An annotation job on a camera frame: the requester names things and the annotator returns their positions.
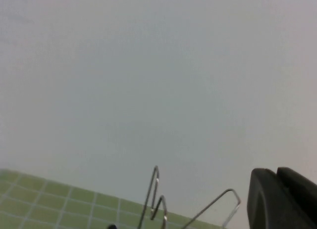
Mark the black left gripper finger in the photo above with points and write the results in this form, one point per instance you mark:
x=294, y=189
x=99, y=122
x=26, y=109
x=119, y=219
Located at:
x=272, y=204

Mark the black plastic drip tray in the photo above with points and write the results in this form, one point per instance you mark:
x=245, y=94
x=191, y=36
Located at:
x=112, y=227

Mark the green grid tablecloth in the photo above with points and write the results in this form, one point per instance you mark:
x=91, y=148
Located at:
x=49, y=201

